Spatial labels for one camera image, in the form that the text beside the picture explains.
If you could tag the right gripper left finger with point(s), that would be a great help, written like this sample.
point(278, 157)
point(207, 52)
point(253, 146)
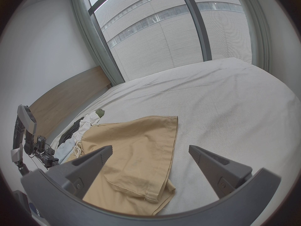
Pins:
point(77, 175)

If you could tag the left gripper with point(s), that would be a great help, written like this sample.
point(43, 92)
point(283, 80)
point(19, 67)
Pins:
point(51, 162)

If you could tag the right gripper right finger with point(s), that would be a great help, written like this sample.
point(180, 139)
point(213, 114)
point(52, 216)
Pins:
point(223, 173)

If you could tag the tan shorts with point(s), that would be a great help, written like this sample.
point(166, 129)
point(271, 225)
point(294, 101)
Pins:
point(136, 154)

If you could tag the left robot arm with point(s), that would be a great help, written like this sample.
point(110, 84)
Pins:
point(25, 116)

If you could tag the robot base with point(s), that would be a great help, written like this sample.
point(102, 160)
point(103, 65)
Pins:
point(30, 206)

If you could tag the bed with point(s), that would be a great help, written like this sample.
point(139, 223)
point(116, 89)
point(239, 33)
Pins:
point(211, 102)

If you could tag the black garment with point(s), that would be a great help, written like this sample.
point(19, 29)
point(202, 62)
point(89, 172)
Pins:
point(70, 132)

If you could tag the white garment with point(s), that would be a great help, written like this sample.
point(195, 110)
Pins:
point(90, 121)

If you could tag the olive green garment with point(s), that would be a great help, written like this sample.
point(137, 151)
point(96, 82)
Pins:
point(100, 112)

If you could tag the grey-green curtain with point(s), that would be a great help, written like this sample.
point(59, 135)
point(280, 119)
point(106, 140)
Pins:
point(94, 36)
point(258, 27)

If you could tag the window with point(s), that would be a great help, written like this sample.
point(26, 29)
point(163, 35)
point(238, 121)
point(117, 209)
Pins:
point(164, 32)

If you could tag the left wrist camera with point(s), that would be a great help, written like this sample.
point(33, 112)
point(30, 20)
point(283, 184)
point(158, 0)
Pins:
point(50, 151)

